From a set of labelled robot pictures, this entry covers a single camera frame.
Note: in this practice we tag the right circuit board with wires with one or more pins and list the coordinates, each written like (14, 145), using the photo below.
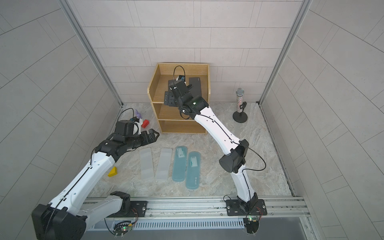
(251, 225)

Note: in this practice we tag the purple toy figure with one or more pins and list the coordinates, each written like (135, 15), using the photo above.
(138, 114)

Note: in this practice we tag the frosted white pencil case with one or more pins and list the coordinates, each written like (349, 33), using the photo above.
(146, 162)
(163, 167)

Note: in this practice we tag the yellow block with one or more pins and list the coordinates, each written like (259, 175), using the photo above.
(113, 172)

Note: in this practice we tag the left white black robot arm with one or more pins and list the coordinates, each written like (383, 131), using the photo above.
(63, 218)

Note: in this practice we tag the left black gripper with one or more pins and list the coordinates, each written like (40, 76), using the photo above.
(146, 140)

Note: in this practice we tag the candy tube on black stand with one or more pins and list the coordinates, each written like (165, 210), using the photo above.
(240, 116)

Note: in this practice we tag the wooden three-tier shelf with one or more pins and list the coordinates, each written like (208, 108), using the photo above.
(169, 118)

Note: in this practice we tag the left frosted white pencil case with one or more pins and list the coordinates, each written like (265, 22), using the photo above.
(146, 162)

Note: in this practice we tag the right frosted white pencil case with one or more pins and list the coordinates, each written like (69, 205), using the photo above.
(163, 167)

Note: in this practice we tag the left circuit board with wires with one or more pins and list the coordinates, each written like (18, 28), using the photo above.
(120, 229)

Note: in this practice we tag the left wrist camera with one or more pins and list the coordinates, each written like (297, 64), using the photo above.
(129, 128)

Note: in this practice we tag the aluminium mounting rail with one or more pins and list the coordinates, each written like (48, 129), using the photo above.
(166, 208)

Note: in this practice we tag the teal pencil case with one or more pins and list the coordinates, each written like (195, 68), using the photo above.
(193, 171)
(180, 164)

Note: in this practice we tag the black pencil case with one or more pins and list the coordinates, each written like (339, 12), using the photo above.
(196, 88)

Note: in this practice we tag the circuit board with wires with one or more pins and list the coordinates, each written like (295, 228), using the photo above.
(120, 229)
(251, 225)

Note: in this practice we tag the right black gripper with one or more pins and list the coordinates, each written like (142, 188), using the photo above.
(174, 99)

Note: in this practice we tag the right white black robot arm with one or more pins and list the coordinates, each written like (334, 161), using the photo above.
(233, 161)

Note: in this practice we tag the red block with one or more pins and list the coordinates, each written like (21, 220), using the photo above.
(145, 124)

